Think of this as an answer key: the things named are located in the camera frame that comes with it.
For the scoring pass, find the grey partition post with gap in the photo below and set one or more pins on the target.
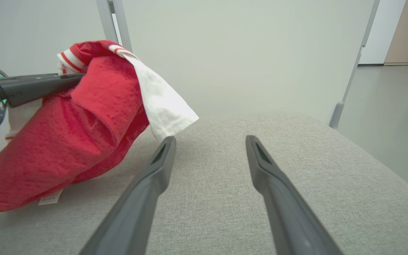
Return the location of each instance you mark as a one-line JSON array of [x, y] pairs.
[[103, 17]]

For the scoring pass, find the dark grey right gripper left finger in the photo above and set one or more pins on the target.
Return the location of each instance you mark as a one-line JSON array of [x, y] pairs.
[[136, 202]]

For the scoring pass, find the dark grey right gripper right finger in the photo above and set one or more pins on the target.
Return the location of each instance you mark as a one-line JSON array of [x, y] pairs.
[[285, 212]]

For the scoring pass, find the red and white t-shirt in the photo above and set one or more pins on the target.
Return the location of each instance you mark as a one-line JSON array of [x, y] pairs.
[[76, 141]]

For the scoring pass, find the grey partition post with foot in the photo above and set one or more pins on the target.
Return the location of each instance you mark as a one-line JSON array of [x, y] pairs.
[[336, 117]]

